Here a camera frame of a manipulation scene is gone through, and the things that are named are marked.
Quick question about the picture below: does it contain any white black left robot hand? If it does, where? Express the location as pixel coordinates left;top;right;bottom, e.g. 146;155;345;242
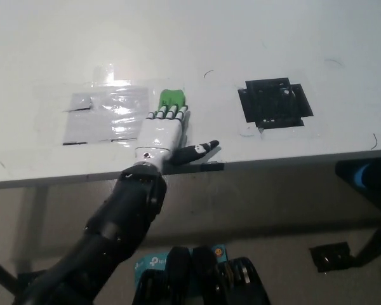
134;106;222;169

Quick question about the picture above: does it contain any green foam whiteboard eraser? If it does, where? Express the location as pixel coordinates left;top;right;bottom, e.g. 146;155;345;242
158;88;187;109

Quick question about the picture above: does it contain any black tape square patch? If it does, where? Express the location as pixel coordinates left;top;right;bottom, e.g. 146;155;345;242
237;76;314;130

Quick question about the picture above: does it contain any teal tp-link box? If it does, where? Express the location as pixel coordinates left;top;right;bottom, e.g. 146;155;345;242
133;243;227;280

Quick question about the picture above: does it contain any black block with blue patch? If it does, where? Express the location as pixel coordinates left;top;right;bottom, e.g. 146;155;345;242
335;158;381;220

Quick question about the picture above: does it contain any black floor plate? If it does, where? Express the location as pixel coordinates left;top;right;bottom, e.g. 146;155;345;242
309;241;353;273

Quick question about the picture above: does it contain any black slanted table leg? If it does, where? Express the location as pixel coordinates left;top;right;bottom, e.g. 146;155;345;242
0;252;20;296
357;215;381;268

